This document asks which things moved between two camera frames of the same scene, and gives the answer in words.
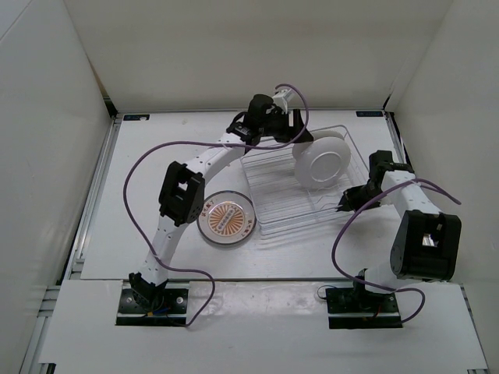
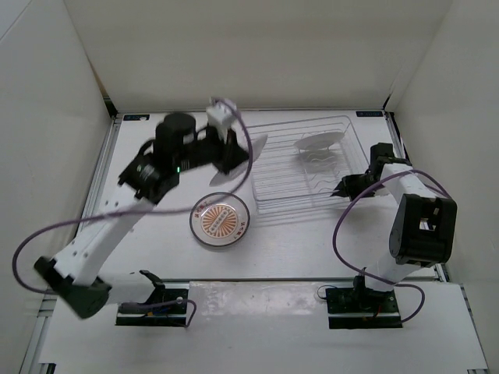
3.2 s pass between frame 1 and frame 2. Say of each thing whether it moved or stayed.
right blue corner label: stayed
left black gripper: moved
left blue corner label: stayed
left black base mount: stayed
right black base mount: stayed
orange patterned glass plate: moved
